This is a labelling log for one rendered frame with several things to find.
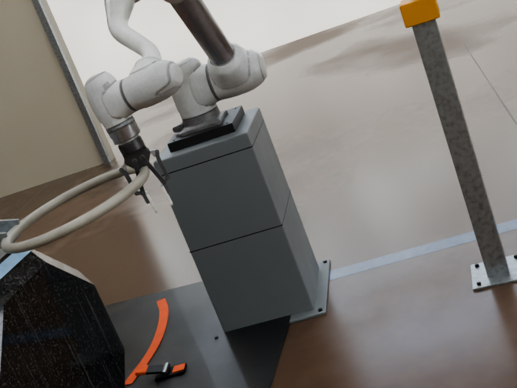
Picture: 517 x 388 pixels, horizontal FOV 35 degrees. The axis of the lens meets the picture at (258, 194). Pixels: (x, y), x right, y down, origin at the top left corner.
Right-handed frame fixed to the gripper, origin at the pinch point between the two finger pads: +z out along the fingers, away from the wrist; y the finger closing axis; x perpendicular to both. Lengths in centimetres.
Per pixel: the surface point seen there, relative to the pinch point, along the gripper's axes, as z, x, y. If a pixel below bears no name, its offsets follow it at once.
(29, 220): -9.9, -13.3, 39.7
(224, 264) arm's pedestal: 51, -70, -7
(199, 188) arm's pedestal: 18, -68, -12
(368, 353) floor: 87, -15, -39
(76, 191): -10.2, -21.1, 23.6
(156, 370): 74, -60, 35
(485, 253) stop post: 80, -28, -95
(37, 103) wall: -20, -534, 84
